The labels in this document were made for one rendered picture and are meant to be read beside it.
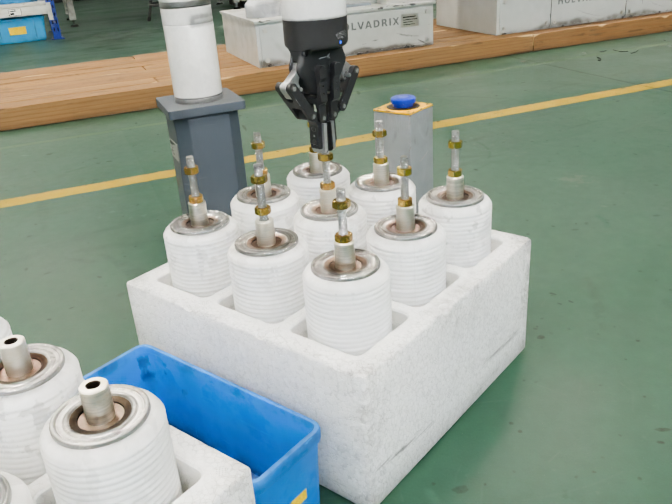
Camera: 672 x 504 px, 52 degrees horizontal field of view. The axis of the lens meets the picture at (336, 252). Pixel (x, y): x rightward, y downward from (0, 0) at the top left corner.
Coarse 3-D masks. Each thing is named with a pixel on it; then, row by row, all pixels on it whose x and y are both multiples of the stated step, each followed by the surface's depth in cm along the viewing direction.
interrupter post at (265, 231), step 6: (258, 222) 80; (264, 222) 80; (270, 222) 80; (258, 228) 80; (264, 228) 80; (270, 228) 80; (258, 234) 81; (264, 234) 80; (270, 234) 81; (258, 240) 81; (264, 240) 81; (270, 240) 81; (264, 246) 81
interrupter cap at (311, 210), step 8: (312, 200) 93; (352, 200) 92; (304, 208) 91; (312, 208) 91; (320, 208) 91; (352, 208) 90; (304, 216) 88; (312, 216) 88; (320, 216) 88; (328, 216) 88; (336, 216) 87
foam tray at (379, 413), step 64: (512, 256) 91; (192, 320) 84; (256, 320) 80; (448, 320) 80; (512, 320) 96; (256, 384) 81; (320, 384) 73; (384, 384) 72; (448, 384) 84; (320, 448) 77; (384, 448) 75
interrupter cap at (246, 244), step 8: (248, 232) 84; (280, 232) 84; (288, 232) 84; (240, 240) 83; (248, 240) 82; (256, 240) 83; (280, 240) 82; (288, 240) 81; (296, 240) 81; (240, 248) 80; (248, 248) 80; (256, 248) 80; (264, 248) 81; (272, 248) 80; (280, 248) 80; (288, 248) 80; (256, 256) 79; (264, 256) 79
